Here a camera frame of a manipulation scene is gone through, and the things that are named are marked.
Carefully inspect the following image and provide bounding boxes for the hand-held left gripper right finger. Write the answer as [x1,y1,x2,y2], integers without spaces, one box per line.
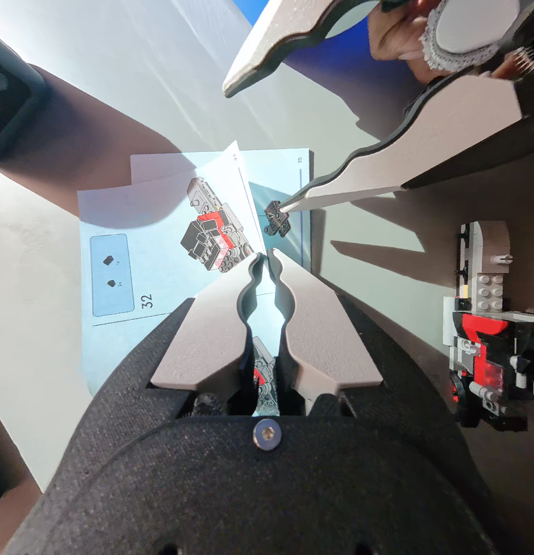
[267,248,384,415]

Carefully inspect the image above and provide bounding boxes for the toy brick truck model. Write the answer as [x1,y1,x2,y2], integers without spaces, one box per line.
[443,221,534,432]

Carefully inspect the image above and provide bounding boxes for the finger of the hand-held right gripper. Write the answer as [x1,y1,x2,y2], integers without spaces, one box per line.
[223,0,382,99]
[279,71,524,213]

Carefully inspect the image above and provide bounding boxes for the light blue instruction booklet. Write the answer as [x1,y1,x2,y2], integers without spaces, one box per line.
[77,141,313,412]

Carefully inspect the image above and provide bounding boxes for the person's right hand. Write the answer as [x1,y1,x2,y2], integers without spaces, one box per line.
[369,6,446,84]

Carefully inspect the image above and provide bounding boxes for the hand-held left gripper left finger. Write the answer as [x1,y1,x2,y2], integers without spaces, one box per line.
[150,253,264,408]

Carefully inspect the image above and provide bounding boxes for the blue plastic bin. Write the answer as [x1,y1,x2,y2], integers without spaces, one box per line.
[232,0,382,94]

